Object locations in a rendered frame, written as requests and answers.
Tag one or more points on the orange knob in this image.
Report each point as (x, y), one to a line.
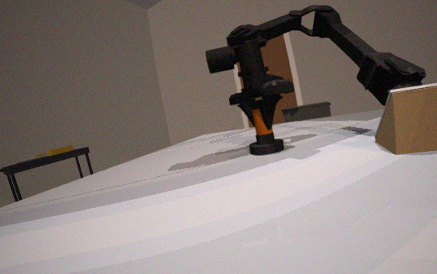
(260, 126)

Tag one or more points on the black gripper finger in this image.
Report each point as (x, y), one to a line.
(247, 109)
(267, 108)

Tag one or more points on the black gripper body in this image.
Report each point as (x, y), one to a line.
(255, 85)

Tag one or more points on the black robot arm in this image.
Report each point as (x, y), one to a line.
(379, 72)

